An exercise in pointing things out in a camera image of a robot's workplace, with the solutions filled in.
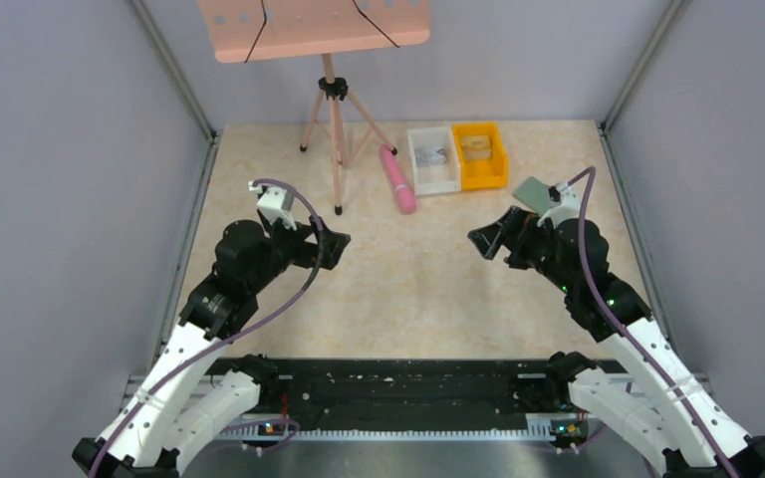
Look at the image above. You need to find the green card holder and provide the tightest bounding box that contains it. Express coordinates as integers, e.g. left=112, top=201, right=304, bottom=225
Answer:
left=512, top=176, right=556, bottom=215

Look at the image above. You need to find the silver credit card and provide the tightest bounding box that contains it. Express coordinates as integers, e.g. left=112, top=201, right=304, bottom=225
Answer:
left=413, top=145, right=448, bottom=167

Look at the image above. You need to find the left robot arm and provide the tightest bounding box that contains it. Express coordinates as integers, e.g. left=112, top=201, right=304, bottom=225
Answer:
left=72, top=220, right=351, bottom=477

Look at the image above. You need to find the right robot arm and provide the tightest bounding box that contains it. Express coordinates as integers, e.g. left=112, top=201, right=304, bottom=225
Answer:
left=467, top=206, right=765, bottom=477

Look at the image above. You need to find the tan card in yellow bin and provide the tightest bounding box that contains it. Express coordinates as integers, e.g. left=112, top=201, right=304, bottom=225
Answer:
left=460, top=134, right=492, bottom=161

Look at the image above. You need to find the yellow plastic bin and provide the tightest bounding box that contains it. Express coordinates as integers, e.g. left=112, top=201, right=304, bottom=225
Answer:
left=451, top=121, right=509, bottom=191

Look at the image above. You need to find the pink cylindrical tube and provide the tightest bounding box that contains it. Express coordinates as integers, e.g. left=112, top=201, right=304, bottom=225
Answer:
left=379, top=144, right=417, bottom=214

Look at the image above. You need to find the white plastic bin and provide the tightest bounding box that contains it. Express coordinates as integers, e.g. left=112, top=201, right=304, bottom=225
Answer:
left=407, top=126, right=461, bottom=196

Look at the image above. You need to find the pink music stand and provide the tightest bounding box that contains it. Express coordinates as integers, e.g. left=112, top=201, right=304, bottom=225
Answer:
left=198, top=0, right=431, bottom=215

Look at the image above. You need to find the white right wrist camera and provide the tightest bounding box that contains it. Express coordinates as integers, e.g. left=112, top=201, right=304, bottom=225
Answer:
left=537, top=182, right=581, bottom=228

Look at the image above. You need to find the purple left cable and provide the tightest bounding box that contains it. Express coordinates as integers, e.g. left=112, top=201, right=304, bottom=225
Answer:
left=87, top=177, right=327, bottom=478

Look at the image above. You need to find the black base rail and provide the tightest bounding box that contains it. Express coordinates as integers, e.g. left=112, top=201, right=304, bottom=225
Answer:
left=207, top=357, right=628, bottom=434

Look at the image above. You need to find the aluminium frame profile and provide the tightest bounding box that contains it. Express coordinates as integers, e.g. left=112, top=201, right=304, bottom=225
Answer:
left=122, top=372, right=714, bottom=444

